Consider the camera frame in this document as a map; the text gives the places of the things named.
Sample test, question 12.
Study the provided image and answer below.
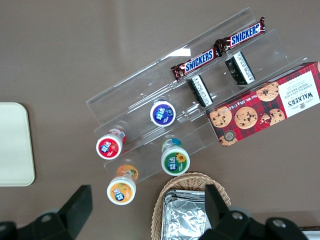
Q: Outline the black white gum box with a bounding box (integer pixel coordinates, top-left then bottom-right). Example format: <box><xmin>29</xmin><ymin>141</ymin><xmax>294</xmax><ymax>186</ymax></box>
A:
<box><xmin>186</xmin><ymin>74</ymin><xmax>214</xmax><ymax>109</ymax></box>
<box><xmin>224</xmin><ymin>50</ymin><xmax>257</xmax><ymax>87</ymax></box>

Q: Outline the red gum bottle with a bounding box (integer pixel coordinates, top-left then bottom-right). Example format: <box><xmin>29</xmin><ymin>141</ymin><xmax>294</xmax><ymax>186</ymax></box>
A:
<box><xmin>95</xmin><ymin>127</ymin><xmax>127</xmax><ymax>161</ymax></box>

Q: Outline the brown Snickers bar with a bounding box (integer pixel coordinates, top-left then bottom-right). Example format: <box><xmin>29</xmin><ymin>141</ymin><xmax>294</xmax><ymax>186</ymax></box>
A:
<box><xmin>214</xmin><ymin>16</ymin><xmax>267</xmax><ymax>53</ymax></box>
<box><xmin>170</xmin><ymin>47</ymin><xmax>222</xmax><ymax>82</ymax></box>

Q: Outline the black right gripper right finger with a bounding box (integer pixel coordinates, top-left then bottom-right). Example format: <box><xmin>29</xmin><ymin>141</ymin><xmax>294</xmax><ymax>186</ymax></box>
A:
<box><xmin>204</xmin><ymin>184</ymin><xmax>231</xmax><ymax>232</ymax></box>

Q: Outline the light tan wicker basket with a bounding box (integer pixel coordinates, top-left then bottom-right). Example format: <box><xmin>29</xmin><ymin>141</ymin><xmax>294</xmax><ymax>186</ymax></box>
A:
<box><xmin>150</xmin><ymin>171</ymin><xmax>232</xmax><ymax>240</ymax></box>

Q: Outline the orange gum bottle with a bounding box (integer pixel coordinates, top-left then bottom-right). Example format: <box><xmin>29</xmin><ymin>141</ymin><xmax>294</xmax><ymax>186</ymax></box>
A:
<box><xmin>106</xmin><ymin>163</ymin><xmax>139</xmax><ymax>206</ymax></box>

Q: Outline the blue gum bottle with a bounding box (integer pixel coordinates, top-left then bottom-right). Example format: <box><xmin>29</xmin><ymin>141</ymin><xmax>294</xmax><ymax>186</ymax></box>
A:
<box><xmin>149</xmin><ymin>99</ymin><xmax>177</xmax><ymax>128</ymax></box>

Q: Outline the beige plastic tray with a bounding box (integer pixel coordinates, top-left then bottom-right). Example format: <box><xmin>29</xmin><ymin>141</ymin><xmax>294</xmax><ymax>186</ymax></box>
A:
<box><xmin>0</xmin><ymin>101</ymin><xmax>36</xmax><ymax>187</ymax></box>

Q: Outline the clear acrylic stepped display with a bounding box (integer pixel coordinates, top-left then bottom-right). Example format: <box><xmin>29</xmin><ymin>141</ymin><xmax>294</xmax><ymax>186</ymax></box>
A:
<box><xmin>85</xmin><ymin>6</ymin><xmax>310</xmax><ymax>185</ymax></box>

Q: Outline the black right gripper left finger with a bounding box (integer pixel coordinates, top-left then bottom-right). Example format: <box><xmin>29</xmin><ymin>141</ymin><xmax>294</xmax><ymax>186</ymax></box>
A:
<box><xmin>57</xmin><ymin>184</ymin><xmax>94</xmax><ymax>240</ymax></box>

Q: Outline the green gum bottle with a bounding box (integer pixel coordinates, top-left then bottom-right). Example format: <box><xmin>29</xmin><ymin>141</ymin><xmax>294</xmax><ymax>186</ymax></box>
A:
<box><xmin>160</xmin><ymin>137</ymin><xmax>191</xmax><ymax>177</ymax></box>

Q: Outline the red tartan cookie box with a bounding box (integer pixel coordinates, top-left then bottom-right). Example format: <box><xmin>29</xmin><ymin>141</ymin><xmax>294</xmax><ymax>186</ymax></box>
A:
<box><xmin>205</xmin><ymin>60</ymin><xmax>320</xmax><ymax>148</ymax></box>

